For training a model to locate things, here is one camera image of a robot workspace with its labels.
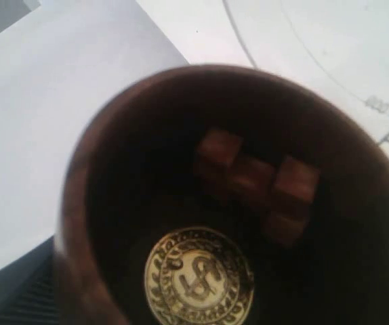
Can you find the brown food cube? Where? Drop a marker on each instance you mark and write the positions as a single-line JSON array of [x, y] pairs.
[[250, 179], [285, 227], [219, 147], [297, 180]]

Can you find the clear plastic shaker cup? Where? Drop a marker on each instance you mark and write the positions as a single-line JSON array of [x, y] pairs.
[[338, 49]]

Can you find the white rectangular plastic tray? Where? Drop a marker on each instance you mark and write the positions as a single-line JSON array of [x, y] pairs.
[[58, 66]]

